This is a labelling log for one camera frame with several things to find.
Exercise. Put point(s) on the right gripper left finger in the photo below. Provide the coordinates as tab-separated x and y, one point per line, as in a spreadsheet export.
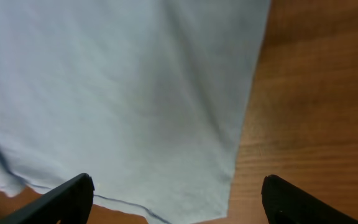
69	203

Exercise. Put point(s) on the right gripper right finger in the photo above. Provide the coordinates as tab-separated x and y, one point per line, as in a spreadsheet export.
284	203

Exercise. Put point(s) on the light blue t-shirt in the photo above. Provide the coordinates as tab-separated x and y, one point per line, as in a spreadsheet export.
148	97

